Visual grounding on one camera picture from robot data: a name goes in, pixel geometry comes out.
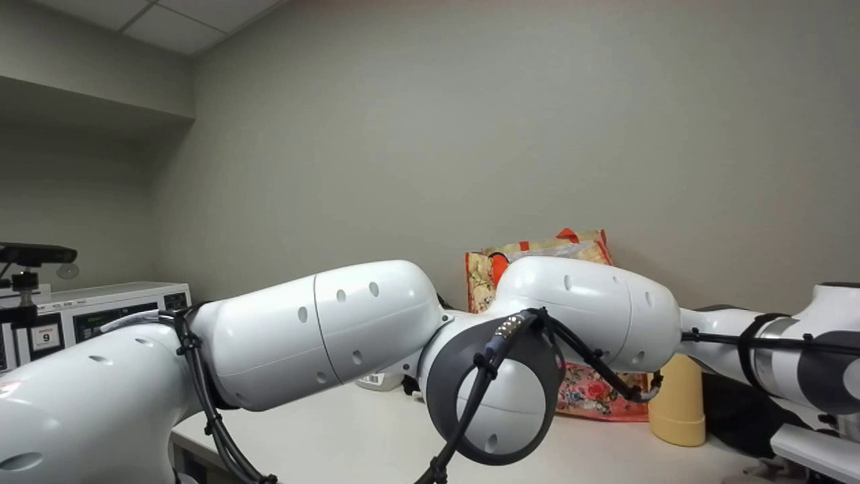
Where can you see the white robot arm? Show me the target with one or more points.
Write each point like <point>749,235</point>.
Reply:
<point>312,332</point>

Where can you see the orange floral bag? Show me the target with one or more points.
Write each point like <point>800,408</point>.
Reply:
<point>488,271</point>

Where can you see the yellow bottle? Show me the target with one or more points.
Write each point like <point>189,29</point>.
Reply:
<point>678,411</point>

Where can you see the white appliance box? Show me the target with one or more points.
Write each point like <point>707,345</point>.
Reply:
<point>109,305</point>

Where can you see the black cloth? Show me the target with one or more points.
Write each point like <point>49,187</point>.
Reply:
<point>729,406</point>

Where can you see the black camera on tripod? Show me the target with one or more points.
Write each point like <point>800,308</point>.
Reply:
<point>30,254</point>

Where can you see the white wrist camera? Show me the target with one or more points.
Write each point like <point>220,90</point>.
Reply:
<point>820,453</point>

